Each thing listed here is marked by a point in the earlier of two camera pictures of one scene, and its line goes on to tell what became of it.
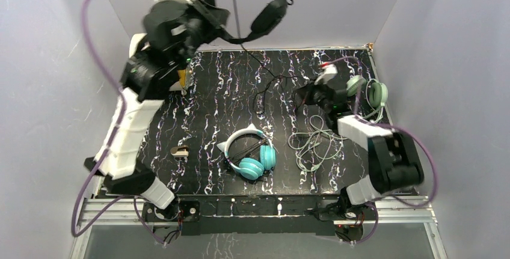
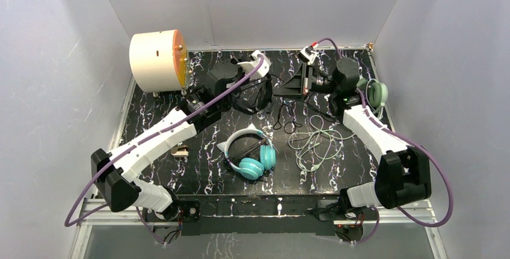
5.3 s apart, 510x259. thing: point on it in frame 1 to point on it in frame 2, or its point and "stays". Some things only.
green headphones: (376, 95) stays
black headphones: (268, 15) to (254, 97)
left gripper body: (209, 11) to (247, 80)
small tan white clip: (181, 151) stays
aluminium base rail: (115, 211) stays
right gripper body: (315, 95) to (317, 83)
